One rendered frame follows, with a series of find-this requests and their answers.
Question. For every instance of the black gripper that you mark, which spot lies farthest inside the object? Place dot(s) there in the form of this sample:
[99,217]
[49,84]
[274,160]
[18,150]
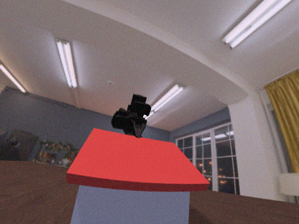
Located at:
[136,124]

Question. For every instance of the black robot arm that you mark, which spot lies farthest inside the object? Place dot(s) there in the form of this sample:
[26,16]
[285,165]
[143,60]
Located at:
[121,117]

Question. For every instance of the red lid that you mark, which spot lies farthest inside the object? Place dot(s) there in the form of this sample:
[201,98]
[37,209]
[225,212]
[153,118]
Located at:
[121,162]

